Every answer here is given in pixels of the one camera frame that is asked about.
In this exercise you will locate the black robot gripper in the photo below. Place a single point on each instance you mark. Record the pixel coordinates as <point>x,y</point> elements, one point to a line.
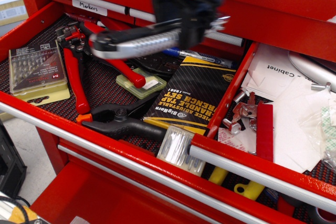
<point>195,15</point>

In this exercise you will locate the silver black box cutter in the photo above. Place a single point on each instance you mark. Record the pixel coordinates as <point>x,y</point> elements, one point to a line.
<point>142,41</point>

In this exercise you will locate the black yellow tap wrench box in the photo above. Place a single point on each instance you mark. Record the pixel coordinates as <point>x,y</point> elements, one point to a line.
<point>192,95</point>

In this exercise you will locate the small open right drawer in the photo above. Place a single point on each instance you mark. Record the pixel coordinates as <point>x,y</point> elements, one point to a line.
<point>238,155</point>

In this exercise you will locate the black box on floor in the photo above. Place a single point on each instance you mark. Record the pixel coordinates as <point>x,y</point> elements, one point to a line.
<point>13,169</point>

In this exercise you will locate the blue dry erase marker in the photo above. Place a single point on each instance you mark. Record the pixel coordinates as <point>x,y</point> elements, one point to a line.
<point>177,53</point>

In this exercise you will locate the red black crimping pliers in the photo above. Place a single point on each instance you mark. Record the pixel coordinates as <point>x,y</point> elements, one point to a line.
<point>159,64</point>

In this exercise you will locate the small yellow-green plastic case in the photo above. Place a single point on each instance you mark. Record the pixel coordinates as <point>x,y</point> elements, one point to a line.
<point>152,85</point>

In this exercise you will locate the silver bolt near keys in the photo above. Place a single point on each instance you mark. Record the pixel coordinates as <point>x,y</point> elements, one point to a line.
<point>242,93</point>

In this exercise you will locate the red tool cabinet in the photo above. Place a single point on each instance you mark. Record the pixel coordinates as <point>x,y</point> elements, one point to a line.
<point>150,190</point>

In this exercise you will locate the silver cabinet keys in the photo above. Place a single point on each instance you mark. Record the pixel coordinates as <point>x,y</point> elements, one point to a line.
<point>245,110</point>

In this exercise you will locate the silver bolt lower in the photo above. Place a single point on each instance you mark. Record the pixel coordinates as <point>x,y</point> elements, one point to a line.
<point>233,127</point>

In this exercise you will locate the white markers label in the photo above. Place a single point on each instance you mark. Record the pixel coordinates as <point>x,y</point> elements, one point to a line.
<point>90,7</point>

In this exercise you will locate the red marker pen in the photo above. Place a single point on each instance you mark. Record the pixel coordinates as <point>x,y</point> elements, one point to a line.
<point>83,18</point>

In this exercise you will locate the black spring clamp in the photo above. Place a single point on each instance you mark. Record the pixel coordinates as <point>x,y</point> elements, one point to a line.
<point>117,120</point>

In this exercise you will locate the red plastic strip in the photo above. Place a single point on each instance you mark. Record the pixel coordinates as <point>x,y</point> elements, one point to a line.
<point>265,129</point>

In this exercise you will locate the clear blade case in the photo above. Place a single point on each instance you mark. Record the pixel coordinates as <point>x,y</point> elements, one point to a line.
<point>175,150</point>

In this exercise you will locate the silver wing bolt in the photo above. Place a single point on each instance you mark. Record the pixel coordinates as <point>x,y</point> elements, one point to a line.
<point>320,87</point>

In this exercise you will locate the white cabinet manual paper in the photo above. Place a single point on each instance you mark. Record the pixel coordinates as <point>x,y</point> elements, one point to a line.
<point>271,75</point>

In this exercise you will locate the clear plastic bag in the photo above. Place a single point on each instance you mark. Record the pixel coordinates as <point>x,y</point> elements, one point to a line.
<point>319,127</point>

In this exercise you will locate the drill bit set case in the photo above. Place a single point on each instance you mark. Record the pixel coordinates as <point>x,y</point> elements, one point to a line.
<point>37,74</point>

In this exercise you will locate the red wire stripper tool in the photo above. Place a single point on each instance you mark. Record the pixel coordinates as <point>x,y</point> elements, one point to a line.
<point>73,43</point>

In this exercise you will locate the silver metal handle bar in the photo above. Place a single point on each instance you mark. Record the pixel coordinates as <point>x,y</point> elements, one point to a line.
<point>317,70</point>

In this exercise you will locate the yellow handled tool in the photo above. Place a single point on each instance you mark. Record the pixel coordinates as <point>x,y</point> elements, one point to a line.
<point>252,190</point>

